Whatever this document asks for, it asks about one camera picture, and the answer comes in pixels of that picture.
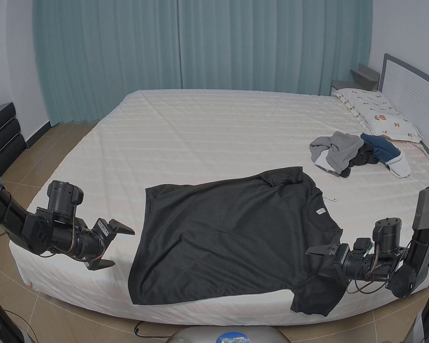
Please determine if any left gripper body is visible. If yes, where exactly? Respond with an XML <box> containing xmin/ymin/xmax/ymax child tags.
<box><xmin>75</xmin><ymin>219</ymin><xmax>117</xmax><ymax>264</ymax></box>

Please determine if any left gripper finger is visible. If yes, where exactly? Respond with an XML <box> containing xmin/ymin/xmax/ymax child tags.
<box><xmin>108</xmin><ymin>219</ymin><xmax>136</xmax><ymax>236</ymax></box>
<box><xmin>85</xmin><ymin>259</ymin><xmax>116</xmax><ymax>272</ymax></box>

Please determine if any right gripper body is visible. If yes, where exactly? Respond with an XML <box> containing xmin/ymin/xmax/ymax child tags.
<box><xmin>333</xmin><ymin>243</ymin><xmax>378</xmax><ymax>282</ymax></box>

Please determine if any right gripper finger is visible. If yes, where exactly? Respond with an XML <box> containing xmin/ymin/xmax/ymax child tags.
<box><xmin>317</xmin><ymin>268</ymin><xmax>348</xmax><ymax>282</ymax></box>
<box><xmin>305</xmin><ymin>243</ymin><xmax>341</xmax><ymax>259</ymax></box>

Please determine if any black T-shirt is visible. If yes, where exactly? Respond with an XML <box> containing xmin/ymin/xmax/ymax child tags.
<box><xmin>128</xmin><ymin>166</ymin><xmax>349</xmax><ymax>317</ymax></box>

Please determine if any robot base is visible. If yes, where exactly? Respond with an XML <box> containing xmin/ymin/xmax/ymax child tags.
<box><xmin>165</xmin><ymin>325</ymin><xmax>287</xmax><ymax>343</ymax></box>

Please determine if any pile of clothes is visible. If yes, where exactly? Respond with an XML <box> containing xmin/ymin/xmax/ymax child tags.
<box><xmin>309</xmin><ymin>131</ymin><xmax>412</xmax><ymax>178</ymax></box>

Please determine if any bed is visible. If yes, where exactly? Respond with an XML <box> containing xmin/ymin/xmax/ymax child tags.
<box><xmin>9</xmin><ymin>53</ymin><xmax>429</xmax><ymax>326</ymax></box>

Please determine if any black chest of drawers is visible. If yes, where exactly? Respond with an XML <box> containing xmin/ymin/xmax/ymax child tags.
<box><xmin>0</xmin><ymin>102</ymin><xmax>26</xmax><ymax>178</ymax></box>

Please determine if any white printed pillow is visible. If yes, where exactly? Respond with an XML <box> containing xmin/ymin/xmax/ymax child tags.
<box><xmin>334</xmin><ymin>88</ymin><xmax>423</xmax><ymax>143</ymax></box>

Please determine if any grey bedside table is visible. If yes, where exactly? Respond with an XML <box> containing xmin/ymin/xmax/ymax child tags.
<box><xmin>331</xmin><ymin>63</ymin><xmax>380</xmax><ymax>93</ymax></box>

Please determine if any blue-green curtain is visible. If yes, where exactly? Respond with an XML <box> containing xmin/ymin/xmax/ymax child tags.
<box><xmin>178</xmin><ymin>0</ymin><xmax>374</xmax><ymax>97</ymax></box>
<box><xmin>33</xmin><ymin>0</ymin><xmax>182</xmax><ymax>126</ymax></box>

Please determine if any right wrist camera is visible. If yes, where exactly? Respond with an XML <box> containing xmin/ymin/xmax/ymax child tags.
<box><xmin>353</xmin><ymin>237</ymin><xmax>375</xmax><ymax>254</ymax></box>

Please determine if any black cable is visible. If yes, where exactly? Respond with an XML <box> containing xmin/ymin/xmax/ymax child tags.
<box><xmin>134</xmin><ymin>321</ymin><xmax>172</xmax><ymax>338</ymax></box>

